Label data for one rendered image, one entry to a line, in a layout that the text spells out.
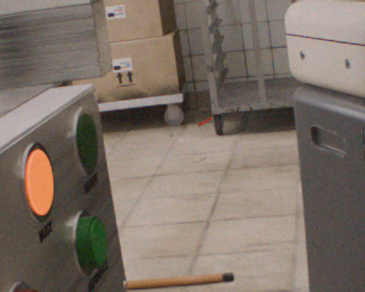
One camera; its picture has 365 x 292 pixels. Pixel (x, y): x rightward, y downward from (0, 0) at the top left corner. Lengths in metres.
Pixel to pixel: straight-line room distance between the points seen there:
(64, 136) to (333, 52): 0.70
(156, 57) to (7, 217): 3.80
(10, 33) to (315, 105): 0.70
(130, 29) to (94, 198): 3.74
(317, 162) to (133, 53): 3.02
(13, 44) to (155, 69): 3.64
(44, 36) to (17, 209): 0.17
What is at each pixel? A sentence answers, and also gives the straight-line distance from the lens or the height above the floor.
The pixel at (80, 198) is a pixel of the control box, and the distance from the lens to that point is 0.47.
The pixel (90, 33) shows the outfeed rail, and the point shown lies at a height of 0.87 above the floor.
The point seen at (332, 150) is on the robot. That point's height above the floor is 0.61.
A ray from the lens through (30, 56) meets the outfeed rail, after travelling 0.54.
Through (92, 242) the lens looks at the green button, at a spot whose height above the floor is 0.76.
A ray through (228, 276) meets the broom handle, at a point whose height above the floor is 0.02.
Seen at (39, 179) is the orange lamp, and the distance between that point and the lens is 0.41.
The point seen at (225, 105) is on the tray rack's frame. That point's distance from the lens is 3.86.
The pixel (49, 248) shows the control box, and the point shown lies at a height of 0.78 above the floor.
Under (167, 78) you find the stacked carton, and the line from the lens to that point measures 4.18.
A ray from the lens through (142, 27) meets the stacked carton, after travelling 4.21.
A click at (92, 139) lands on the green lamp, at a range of 0.49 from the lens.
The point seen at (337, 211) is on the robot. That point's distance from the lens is 1.19.
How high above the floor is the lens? 0.92
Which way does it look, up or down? 17 degrees down
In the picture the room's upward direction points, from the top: 8 degrees counter-clockwise
